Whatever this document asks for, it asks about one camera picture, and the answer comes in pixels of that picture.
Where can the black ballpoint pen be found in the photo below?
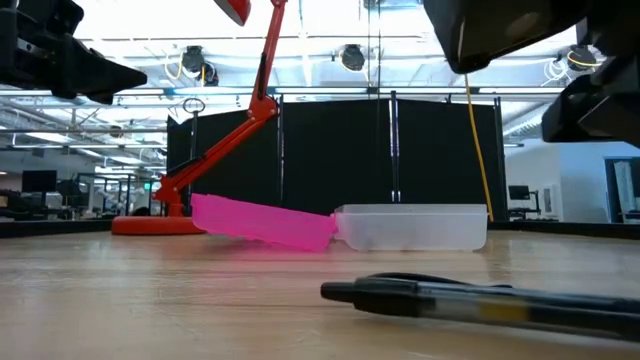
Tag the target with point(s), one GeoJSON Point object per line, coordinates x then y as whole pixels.
{"type": "Point", "coordinates": [390, 297]}
{"type": "Point", "coordinates": [425, 277]}

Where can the black aluminium table frame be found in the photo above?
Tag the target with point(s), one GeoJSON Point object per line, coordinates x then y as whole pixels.
{"type": "Point", "coordinates": [50, 229]}

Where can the pink plastic basket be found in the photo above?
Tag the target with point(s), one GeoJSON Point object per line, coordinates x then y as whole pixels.
{"type": "Point", "coordinates": [260, 222]}

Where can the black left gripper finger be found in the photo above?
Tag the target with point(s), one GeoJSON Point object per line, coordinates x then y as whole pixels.
{"type": "Point", "coordinates": [95, 62]}
{"type": "Point", "coordinates": [100, 90]}

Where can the clear plastic supply box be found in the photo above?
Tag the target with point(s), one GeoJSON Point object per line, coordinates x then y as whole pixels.
{"type": "Point", "coordinates": [410, 227]}

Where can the red desk lamp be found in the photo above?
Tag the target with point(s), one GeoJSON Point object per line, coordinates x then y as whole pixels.
{"type": "Point", "coordinates": [155, 226]}

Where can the black round spotlight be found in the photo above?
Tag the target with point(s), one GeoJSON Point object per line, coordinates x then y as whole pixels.
{"type": "Point", "coordinates": [353, 57]}
{"type": "Point", "coordinates": [580, 55]}
{"type": "Point", "coordinates": [192, 59]}

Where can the black computer monitor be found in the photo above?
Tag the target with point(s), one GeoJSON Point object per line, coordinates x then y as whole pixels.
{"type": "Point", "coordinates": [519, 192]}
{"type": "Point", "coordinates": [39, 181]}

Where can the black partition screen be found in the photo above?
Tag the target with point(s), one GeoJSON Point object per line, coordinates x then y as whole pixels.
{"type": "Point", "coordinates": [335, 160]}

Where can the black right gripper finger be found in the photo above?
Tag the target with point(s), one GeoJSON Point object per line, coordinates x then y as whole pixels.
{"type": "Point", "coordinates": [500, 30]}
{"type": "Point", "coordinates": [600, 110]}

